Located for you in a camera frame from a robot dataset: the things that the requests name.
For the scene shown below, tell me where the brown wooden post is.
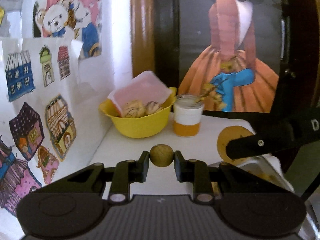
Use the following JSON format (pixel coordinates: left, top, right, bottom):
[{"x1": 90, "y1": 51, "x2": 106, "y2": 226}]
[{"x1": 131, "y1": 0, "x2": 155, "y2": 77}]

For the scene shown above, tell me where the striped melon in bowl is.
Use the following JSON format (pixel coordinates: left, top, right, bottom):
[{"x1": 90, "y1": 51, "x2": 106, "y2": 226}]
[
  {"x1": 145, "y1": 101, "x2": 162, "y2": 115},
  {"x1": 123, "y1": 100, "x2": 145, "y2": 118}
]

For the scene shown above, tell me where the pink foam sheet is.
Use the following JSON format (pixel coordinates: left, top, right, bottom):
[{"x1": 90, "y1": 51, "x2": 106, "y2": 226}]
[{"x1": 107, "y1": 70, "x2": 171, "y2": 117}]

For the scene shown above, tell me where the yellow plastic bowl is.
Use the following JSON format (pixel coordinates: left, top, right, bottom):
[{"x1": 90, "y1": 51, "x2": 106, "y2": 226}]
[{"x1": 99, "y1": 87, "x2": 177, "y2": 139}]

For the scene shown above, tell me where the cartoon girl bear poster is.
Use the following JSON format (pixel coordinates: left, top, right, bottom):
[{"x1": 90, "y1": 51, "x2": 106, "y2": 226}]
[{"x1": 33, "y1": 0, "x2": 101, "y2": 58}]

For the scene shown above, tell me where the orange dress lady picture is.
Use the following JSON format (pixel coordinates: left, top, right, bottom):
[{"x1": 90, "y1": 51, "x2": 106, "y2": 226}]
[{"x1": 178, "y1": 0, "x2": 279, "y2": 113}]

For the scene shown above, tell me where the house drawings paper sheet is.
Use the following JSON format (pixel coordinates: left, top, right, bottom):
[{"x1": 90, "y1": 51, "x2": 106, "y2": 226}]
[{"x1": 1, "y1": 38, "x2": 113, "y2": 216}]

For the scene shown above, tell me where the small brown round fruit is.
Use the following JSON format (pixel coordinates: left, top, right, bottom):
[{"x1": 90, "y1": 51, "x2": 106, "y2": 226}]
[{"x1": 150, "y1": 144, "x2": 174, "y2": 167}]

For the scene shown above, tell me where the white orange glass jar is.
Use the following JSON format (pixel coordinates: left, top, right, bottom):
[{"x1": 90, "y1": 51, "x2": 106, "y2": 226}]
[{"x1": 173, "y1": 94, "x2": 204, "y2": 137}]

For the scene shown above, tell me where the green-yellow pepino fruit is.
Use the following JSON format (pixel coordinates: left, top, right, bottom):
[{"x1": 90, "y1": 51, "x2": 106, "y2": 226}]
[{"x1": 216, "y1": 126, "x2": 254, "y2": 166}]

